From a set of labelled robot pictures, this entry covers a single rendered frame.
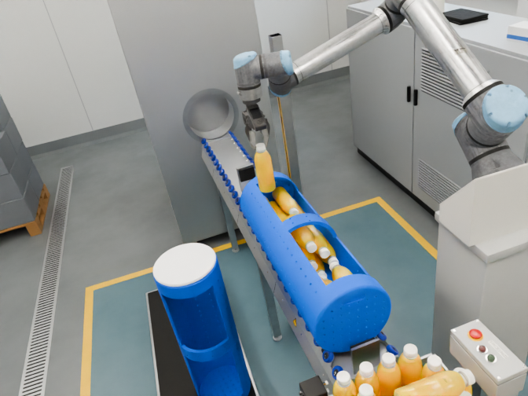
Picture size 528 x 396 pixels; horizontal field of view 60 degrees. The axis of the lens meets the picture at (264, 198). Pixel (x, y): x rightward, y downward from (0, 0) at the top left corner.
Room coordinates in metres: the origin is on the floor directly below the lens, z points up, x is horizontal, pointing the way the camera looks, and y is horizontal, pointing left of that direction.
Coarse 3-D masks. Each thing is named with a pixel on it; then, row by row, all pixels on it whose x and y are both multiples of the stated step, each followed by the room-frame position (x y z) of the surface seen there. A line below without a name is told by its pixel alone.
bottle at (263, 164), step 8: (256, 152) 1.70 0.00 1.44; (264, 152) 1.69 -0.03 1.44; (256, 160) 1.68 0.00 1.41; (264, 160) 1.67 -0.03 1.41; (256, 168) 1.68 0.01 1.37; (264, 168) 1.66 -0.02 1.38; (272, 168) 1.68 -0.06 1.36; (264, 176) 1.66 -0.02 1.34; (272, 176) 1.68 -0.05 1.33; (264, 184) 1.67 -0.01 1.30; (272, 184) 1.67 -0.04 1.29
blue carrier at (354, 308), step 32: (256, 192) 1.76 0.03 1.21; (288, 192) 1.91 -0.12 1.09; (256, 224) 1.61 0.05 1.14; (288, 224) 1.46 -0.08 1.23; (320, 224) 1.45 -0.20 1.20; (288, 256) 1.31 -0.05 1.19; (352, 256) 1.33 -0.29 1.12; (288, 288) 1.23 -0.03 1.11; (320, 288) 1.09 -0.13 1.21; (352, 288) 1.05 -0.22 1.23; (320, 320) 1.02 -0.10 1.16; (352, 320) 1.04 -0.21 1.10; (384, 320) 1.07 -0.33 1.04
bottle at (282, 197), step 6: (276, 192) 1.85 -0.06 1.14; (282, 192) 1.83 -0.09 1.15; (276, 198) 1.82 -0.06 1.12; (282, 198) 1.78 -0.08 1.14; (288, 198) 1.77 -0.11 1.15; (282, 204) 1.75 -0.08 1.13; (288, 204) 1.73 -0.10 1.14; (294, 204) 1.73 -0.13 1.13; (282, 210) 1.75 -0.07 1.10; (288, 210) 1.71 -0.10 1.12
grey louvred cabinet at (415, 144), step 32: (480, 32) 2.73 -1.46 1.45; (352, 64) 4.14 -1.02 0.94; (384, 64) 3.56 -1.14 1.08; (416, 64) 3.12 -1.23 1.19; (512, 64) 2.27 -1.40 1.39; (352, 96) 4.17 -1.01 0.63; (384, 96) 3.57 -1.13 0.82; (416, 96) 3.10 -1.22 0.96; (448, 96) 2.76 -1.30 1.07; (384, 128) 3.58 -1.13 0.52; (416, 128) 3.11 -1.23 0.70; (448, 128) 2.75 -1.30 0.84; (384, 160) 3.59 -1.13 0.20; (416, 160) 3.10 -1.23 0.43; (448, 160) 2.72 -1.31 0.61; (416, 192) 3.08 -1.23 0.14; (448, 192) 2.69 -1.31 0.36
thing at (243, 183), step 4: (248, 164) 2.29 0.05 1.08; (252, 164) 2.28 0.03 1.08; (236, 168) 2.27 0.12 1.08; (240, 168) 2.27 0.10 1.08; (244, 168) 2.27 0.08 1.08; (248, 168) 2.26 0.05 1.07; (252, 168) 2.27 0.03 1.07; (236, 172) 2.28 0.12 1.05; (240, 172) 2.25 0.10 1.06; (244, 172) 2.26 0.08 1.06; (248, 172) 2.26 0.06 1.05; (252, 172) 2.27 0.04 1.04; (240, 176) 2.25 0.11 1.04; (244, 176) 2.26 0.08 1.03; (248, 176) 2.26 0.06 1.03; (252, 176) 2.27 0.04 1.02; (240, 180) 2.25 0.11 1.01; (244, 180) 2.25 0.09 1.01; (248, 180) 2.28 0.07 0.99; (240, 184) 2.26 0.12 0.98; (244, 184) 2.27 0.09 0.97; (240, 188) 2.27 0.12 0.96
